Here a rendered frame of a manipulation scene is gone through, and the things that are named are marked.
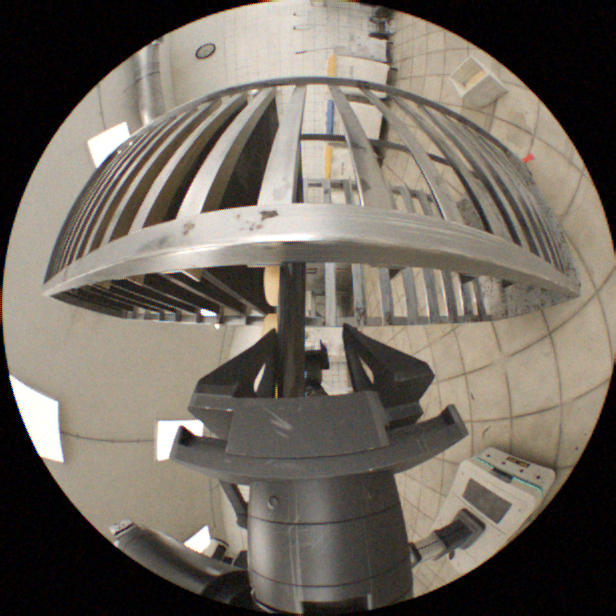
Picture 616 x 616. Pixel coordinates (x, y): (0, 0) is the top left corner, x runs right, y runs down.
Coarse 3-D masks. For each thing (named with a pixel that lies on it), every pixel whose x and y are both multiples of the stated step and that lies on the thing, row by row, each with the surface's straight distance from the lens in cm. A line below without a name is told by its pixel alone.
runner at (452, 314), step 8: (416, 192) 99; (424, 200) 96; (424, 208) 93; (432, 216) 89; (440, 272) 77; (448, 272) 77; (448, 280) 77; (448, 288) 77; (448, 296) 75; (448, 304) 74; (456, 304) 74; (448, 312) 74; (456, 312) 73; (448, 320) 73; (456, 320) 73
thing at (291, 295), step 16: (304, 272) 52; (288, 288) 16; (304, 288) 52; (288, 304) 16; (304, 304) 51; (288, 320) 16; (304, 320) 50; (288, 336) 16; (304, 336) 50; (288, 352) 16; (304, 352) 50; (288, 368) 16; (304, 368) 50; (288, 384) 16; (304, 384) 50
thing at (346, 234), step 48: (144, 240) 17; (192, 240) 13; (240, 240) 11; (288, 240) 10; (336, 240) 10; (384, 240) 11; (432, 240) 13; (480, 240) 17; (48, 288) 64; (576, 288) 69
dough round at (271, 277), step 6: (270, 270) 16; (276, 270) 16; (264, 276) 17; (270, 276) 16; (276, 276) 16; (264, 282) 17; (270, 282) 16; (276, 282) 16; (270, 288) 16; (276, 288) 16; (270, 294) 17; (276, 294) 16; (270, 300) 17; (276, 300) 17
